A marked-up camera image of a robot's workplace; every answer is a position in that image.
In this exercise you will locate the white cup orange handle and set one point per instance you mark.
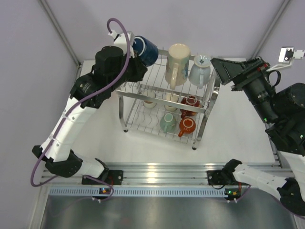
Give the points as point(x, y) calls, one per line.
point(191, 101)

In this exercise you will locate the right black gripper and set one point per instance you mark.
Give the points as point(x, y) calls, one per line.
point(226, 70)

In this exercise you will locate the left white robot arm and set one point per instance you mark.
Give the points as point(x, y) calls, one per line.
point(86, 97)

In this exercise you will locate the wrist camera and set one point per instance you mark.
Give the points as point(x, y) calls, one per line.
point(286, 57)
point(119, 40)

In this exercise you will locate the orange cup black interior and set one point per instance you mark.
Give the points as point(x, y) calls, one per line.
point(187, 125)

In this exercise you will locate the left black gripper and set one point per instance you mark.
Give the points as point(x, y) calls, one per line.
point(139, 68)

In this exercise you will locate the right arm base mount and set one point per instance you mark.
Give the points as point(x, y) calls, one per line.
point(218, 177)

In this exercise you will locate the stainless steel dish rack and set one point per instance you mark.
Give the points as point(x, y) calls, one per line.
point(142, 105)

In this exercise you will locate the light blue mug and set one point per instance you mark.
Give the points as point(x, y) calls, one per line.
point(200, 71)

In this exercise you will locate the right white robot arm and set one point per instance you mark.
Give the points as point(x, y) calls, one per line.
point(285, 112)

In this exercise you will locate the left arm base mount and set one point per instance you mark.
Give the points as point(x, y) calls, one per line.
point(112, 177)

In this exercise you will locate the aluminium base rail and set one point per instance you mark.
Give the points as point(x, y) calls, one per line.
point(171, 174)

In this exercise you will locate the cream floral mug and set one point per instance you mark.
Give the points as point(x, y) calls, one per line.
point(177, 65)

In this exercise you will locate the navy blue mug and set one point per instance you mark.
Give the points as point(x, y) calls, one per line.
point(146, 50)

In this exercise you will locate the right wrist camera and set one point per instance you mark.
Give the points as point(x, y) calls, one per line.
point(286, 57)

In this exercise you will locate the mint green mug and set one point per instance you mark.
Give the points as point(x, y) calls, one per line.
point(168, 123)

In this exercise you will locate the small cream steel tumbler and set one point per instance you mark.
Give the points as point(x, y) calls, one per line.
point(172, 97)

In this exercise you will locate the white slotted cable duct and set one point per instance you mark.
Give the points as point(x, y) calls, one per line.
point(143, 192)

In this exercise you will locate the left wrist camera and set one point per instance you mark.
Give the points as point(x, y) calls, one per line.
point(119, 40)

